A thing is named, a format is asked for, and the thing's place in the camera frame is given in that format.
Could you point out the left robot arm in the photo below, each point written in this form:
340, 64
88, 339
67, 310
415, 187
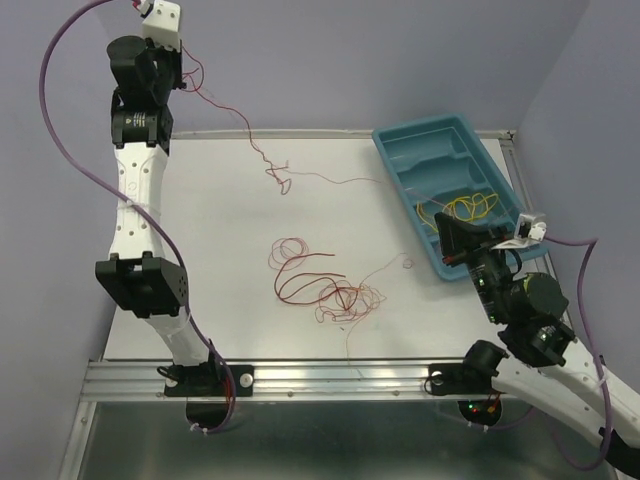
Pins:
137, 275

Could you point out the teal plastic tray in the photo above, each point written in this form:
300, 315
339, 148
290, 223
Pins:
439, 164

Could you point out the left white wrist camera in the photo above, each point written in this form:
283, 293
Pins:
161, 23

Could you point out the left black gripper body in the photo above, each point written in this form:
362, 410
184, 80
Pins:
167, 63

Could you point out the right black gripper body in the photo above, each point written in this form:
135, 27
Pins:
485, 269

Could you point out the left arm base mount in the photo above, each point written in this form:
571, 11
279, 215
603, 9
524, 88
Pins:
205, 381

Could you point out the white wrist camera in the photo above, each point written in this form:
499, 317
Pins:
161, 23
530, 230

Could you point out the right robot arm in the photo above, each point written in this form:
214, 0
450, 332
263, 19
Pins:
539, 358

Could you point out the aluminium rail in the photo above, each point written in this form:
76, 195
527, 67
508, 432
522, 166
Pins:
115, 381

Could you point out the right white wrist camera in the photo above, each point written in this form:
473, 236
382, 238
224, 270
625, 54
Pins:
530, 230

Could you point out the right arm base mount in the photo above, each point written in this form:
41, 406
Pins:
473, 375

